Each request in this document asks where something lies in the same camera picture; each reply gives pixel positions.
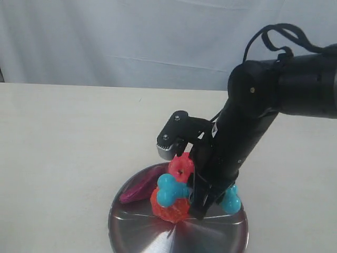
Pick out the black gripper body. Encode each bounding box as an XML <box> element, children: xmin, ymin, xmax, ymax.
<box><xmin>189</xmin><ymin>144</ymin><xmax>246</xmax><ymax>195</ymax></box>

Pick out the blue toy bone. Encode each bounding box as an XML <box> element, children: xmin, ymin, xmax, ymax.
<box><xmin>156</xmin><ymin>173</ymin><xmax>190</xmax><ymax>208</ymax></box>
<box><xmin>220</xmin><ymin>184</ymin><xmax>241</xmax><ymax>215</ymax></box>

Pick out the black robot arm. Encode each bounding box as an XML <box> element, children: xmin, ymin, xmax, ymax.
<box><xmin>189</xmin><ymin>45</ymin><xmax>336</xmax><ymax>219</ymax></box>

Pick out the blue toy bone under gripper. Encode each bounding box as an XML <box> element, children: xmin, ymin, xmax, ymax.
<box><xmin>220</xmin><ymin>184</ymin><xmax>241</xmax><ymax>215</ymax></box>

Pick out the red spiky ball toy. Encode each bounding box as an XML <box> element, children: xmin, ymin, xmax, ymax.
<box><xmin>150</xmin><ymin>187</ymin><xmax>190</xmax><ymax>224</ymax></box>

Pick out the red toy donut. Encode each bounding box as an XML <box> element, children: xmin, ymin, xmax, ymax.
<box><xmin>167</xmin><ymin>152</ymin><xmax>194</xmax><ymax>183</ymax></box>

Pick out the purple toy eggplant slice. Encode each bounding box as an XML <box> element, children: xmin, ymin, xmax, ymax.
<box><xmin>119</xmin><ymin>166</ymin><xmax>167</xmax><ymax>204</ymax></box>

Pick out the round metal bowl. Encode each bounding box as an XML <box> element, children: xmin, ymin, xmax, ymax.
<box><xmin>107</xmin><ymin>162</ymin><xmax>249</xmax><ymax>253</ymax></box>

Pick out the white backdrop curtain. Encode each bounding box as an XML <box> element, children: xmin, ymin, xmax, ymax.
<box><xmin>1</xmin><ymin>1</ymin><xmax>336</xmax><ymax>90</ymax></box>

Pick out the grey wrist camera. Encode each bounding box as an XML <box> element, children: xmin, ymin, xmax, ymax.
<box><xmin>156</xmin><ymin>110</ymin><xmax>212</xmax><ymax>161</ymax></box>

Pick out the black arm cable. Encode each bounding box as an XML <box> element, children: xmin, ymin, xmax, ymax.
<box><xmin>241</xmin><ymin>23</ymin><xmax>337</xmax><ymax>65</ymax></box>

